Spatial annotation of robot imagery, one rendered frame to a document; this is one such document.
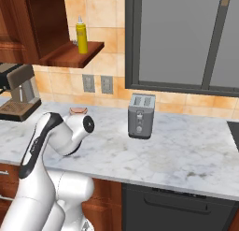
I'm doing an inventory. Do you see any dark framed window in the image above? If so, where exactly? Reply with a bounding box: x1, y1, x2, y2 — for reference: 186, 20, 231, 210
124, 0, 239, 98

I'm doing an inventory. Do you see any black dishwasher handle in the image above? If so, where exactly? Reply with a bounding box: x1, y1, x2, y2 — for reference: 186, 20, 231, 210
143, 195, 209, 216

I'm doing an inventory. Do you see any black dishwasher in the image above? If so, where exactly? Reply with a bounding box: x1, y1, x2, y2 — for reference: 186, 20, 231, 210
120, 181, 239, 231

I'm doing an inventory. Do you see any wooden drawer front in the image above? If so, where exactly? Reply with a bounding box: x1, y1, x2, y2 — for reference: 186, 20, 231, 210
0, 192, 15, 224
0, 163, 21, 198

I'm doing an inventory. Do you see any yellow mustard bottle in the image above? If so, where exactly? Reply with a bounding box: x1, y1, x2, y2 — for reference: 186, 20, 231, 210
76, 15, 90, 55

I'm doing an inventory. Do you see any grey coffee machine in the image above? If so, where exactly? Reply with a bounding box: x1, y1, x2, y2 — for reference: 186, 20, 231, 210
0, 63, 43, 123

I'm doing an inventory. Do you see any wooden cabinet door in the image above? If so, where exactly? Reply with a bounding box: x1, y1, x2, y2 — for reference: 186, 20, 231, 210
0, 0, 40, 65

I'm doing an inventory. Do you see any open wooden wall cabinet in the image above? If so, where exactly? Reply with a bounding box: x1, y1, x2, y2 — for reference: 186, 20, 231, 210
23, 0, 105, 69

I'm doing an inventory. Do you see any grey toaster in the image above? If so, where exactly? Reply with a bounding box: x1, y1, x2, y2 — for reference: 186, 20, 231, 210
127, 93, 157, 140

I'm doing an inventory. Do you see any black hob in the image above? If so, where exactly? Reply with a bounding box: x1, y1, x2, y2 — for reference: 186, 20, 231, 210
226, 121, 239, 153

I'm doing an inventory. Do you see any grey wall outlet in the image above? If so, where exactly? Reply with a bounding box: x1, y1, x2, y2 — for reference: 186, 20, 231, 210
81, 74, 96, 94
100, 75, 115, 95

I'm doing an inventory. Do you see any wooden base cupboard door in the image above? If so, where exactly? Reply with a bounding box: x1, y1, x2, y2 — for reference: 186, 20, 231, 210
81, 178, 123, 231

